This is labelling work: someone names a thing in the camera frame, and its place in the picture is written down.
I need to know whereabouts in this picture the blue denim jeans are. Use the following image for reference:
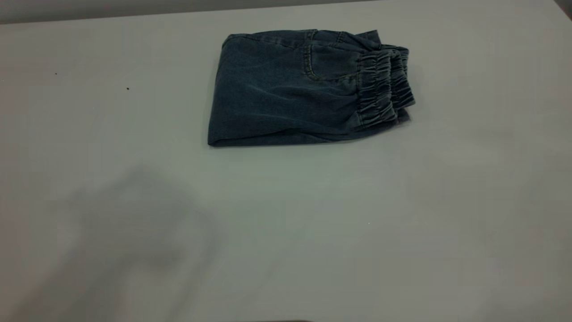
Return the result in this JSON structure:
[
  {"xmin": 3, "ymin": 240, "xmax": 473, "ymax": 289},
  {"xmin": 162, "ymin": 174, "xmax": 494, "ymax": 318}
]
[{"xmin": 207, "ymin": 29, "xmax": 416, "ymax": 148}]

